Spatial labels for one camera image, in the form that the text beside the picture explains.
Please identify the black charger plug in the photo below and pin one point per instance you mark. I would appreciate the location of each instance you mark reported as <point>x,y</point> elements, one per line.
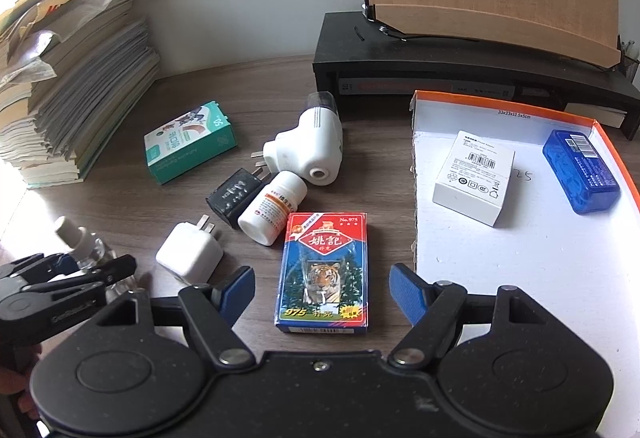
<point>235,198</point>

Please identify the stack of books and papers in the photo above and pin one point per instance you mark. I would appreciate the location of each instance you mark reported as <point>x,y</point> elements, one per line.
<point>70,78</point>

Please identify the black mesh pen holder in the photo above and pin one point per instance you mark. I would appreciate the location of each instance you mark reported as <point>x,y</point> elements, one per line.
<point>630,61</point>

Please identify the green face mask box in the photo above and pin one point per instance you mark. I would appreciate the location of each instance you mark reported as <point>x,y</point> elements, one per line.
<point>192,146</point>

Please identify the white plug-in mosquito repellent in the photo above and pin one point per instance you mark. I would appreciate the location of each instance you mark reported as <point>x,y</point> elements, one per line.
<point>310,143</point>

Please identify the white cardboard box lid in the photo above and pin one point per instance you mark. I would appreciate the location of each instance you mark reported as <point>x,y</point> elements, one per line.
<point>505,238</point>

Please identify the blue playing card box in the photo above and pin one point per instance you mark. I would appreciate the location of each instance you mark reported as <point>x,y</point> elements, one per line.
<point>324,270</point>

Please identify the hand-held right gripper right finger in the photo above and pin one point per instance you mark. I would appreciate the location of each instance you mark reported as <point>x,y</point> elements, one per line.
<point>407,294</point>

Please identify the person's left hand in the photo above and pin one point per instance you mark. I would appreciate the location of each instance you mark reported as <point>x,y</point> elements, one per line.
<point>15,390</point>

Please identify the small white product box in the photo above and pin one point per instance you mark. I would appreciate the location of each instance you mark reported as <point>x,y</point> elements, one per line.
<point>474,178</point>

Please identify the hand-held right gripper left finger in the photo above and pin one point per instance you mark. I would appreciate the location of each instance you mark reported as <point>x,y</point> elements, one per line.
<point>234,294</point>

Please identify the white pill bottle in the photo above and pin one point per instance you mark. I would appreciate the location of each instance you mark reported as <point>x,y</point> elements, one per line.
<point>272,208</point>

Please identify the black monitor riser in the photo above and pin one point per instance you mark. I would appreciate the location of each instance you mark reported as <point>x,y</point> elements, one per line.
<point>425,68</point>

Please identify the white charger plug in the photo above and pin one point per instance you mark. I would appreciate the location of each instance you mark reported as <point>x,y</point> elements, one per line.
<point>190,254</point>

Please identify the clear bottle with white cap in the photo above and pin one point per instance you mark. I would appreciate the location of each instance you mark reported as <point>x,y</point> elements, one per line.
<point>90,250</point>

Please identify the blue plastic case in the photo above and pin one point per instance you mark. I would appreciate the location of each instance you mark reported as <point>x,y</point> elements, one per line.
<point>581,171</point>

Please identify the white booklets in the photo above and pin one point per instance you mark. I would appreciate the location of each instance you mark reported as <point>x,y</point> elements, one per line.
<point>595,113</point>

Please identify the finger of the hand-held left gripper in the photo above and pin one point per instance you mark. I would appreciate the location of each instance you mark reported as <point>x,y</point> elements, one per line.
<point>90,277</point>
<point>37,265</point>

